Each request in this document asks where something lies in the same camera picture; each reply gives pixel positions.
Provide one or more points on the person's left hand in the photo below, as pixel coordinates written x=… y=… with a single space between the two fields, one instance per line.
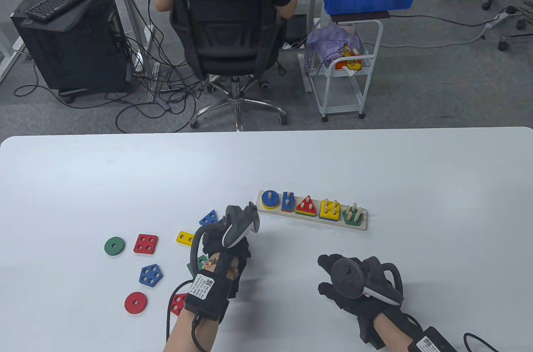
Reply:
x=235 y=252

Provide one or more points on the person's right hand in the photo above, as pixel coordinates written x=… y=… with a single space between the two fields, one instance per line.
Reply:
x=347 y=308

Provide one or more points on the green square block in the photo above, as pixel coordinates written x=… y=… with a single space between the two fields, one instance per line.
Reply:
x=202 y=262

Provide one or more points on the blue triangle block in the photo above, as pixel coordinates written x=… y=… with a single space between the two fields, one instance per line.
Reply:
x=208 y=219

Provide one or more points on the yellow rectangle block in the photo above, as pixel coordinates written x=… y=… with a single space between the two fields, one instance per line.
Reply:
x=187 y=242

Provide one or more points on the red rectangle block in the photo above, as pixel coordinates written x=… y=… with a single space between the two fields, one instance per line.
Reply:
x=284 y=209

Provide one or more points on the blue rectangle block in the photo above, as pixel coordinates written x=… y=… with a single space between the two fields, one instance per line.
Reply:
x=292 y=201

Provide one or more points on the red triangle block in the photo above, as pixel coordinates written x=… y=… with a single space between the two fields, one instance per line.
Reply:
x=299 y=208

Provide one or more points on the red pentagon block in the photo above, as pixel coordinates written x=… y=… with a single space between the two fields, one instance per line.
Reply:
x=178 y=306

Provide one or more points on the yellow triangle block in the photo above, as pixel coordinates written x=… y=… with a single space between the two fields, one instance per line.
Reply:
x=308 y=213

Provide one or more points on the green pentagon block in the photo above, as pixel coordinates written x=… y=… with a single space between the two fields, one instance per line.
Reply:
x=353 y=224

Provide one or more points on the green triangle block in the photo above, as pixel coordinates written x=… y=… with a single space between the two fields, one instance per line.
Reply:
x=312 y=216

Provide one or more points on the blue pentagon block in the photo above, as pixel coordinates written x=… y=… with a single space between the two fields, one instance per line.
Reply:
x=150 y=275

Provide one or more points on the red square block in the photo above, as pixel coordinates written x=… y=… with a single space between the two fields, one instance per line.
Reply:
x=145 y=244

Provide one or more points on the wooden post board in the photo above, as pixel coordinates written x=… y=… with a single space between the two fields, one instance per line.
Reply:
x=364 y=219

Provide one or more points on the blue square block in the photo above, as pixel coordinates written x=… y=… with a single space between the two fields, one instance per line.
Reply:
x=329 y=219

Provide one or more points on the yellow square block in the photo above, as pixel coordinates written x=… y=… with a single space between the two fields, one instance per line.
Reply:
x=330 y=208

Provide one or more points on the person's right forearm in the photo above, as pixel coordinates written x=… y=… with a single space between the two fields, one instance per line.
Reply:
x=393 y=339

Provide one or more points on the person's left forearm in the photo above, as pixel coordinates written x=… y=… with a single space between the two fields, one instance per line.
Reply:
x=187 y=335

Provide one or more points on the black white hand controller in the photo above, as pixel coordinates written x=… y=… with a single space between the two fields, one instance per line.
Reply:
x=347 y=279
x=239 y=223

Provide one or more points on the white rolling cart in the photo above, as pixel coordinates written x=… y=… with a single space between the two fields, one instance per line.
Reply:
x=341 y=110

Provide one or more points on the white power strip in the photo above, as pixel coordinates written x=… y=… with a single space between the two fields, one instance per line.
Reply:
x=138 y=61

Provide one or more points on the orange plush toy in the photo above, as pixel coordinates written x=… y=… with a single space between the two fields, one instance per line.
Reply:
x=347 y=64

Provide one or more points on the black mesh office chair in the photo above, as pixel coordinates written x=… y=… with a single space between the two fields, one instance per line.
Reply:
x=229 y=31

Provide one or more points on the black computer tower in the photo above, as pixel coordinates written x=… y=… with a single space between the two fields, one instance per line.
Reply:
x=75 y=52

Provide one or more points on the black chair base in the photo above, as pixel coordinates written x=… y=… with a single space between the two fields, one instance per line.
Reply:
x=503 y=45

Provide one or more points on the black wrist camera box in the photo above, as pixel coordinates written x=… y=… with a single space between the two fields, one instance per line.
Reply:
x=204 y=293
x=433 y=343

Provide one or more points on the white desk frame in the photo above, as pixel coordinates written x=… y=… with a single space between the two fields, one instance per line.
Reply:
x=133 y=15
x=10 y=56

